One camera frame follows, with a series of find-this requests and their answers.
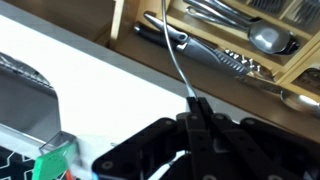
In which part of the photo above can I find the silver spoon in drawer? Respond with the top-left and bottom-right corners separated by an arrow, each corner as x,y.
183,0 -> 300,55

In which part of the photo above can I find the stainless steel sink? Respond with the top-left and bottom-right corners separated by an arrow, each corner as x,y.
0,52 -> 61,141

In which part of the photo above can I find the green sponge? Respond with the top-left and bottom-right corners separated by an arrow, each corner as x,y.
32,143 -> 78,180

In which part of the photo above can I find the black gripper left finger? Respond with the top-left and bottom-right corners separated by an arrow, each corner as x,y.
91,97 -> 213,180

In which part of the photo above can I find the wooden cutlery organizer tray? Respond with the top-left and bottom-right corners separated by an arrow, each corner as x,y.
109,0 -> 320,99

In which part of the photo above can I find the silver fork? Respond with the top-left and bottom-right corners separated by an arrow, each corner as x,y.
161,0 -> 199,100

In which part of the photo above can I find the black handled knife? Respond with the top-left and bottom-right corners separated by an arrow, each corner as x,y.
134,22 -> 250,76

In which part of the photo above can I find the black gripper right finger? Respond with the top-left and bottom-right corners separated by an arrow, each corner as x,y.
198,97 -> 320,180

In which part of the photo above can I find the wooden kitchen drawer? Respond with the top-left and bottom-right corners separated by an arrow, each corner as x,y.
3,0 -> 320,143

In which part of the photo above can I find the silver spoon lower right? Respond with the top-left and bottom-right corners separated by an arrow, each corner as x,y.
237,76 -> 320,117

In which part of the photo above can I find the clear sponge holder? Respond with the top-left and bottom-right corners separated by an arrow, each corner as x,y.
0,125 -> 97,180

